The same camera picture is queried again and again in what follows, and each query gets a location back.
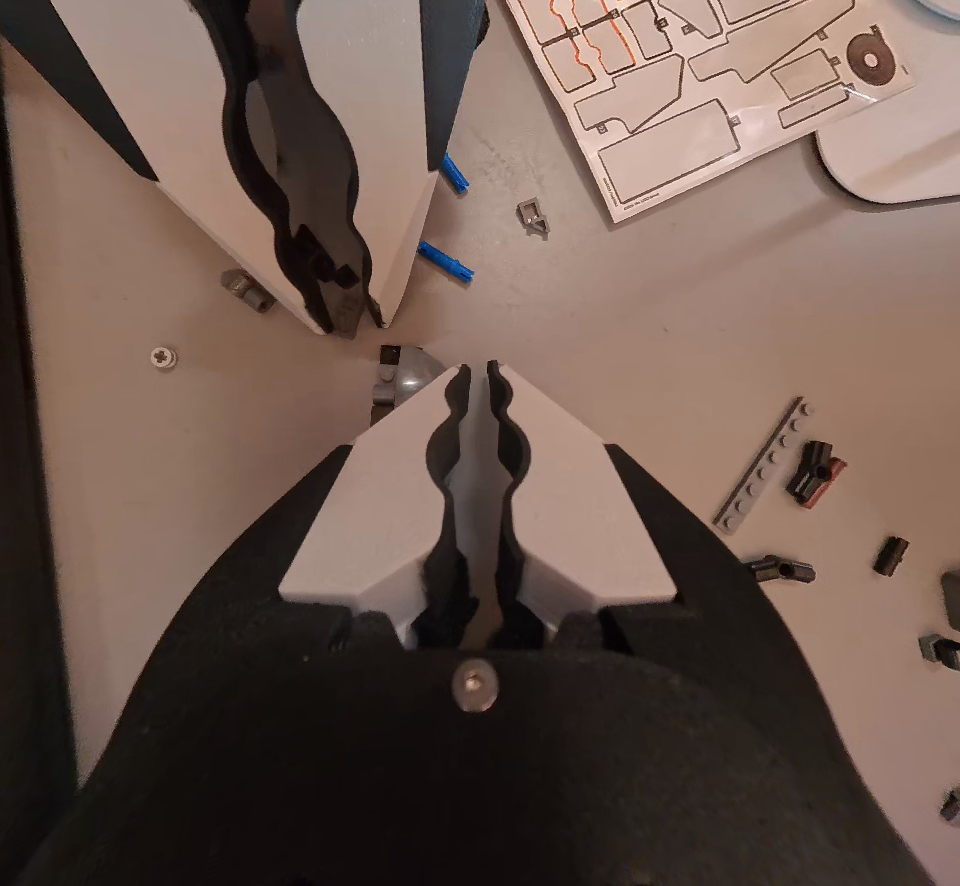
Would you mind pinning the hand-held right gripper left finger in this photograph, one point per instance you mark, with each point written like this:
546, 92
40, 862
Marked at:
367, 526

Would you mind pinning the dark grey oval technic beam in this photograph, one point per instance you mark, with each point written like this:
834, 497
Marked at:
952, 601

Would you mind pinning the long grey lego plate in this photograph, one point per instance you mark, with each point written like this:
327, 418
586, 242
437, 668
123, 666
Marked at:
765, 466

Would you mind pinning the silver table screw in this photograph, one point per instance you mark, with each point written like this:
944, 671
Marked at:
163, 357

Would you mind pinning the blue technic pin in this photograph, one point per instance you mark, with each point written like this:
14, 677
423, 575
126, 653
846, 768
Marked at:
446, 262
454, 174

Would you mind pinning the black angled technic connector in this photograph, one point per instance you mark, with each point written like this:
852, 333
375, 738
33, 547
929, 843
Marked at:
780, 570

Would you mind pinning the small grey lego bracket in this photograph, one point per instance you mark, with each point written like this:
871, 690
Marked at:
531, 210

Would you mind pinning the black connector with grey pin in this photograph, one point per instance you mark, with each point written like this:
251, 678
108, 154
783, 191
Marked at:
952, 807

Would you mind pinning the grey domed lego assembly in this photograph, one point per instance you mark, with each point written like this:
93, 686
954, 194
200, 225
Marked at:
409, 376

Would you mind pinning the white stand base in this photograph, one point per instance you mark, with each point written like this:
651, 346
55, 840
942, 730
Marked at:
900, 151

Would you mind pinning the black connector with brown pin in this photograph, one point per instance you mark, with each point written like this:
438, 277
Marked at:
810, 474

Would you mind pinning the dark grey lego piece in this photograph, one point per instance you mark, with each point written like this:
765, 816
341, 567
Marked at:
345, 312

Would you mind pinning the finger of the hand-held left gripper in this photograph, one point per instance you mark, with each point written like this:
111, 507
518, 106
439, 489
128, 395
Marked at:
135, 76
375, 76

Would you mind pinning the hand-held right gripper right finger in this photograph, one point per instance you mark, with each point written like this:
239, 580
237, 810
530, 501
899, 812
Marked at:
592, 526

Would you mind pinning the black technic pin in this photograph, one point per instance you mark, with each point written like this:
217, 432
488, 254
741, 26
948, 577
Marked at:
316, 256
891, 556

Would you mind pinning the lego sticker sheet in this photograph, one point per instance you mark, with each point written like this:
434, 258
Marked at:
660, 151

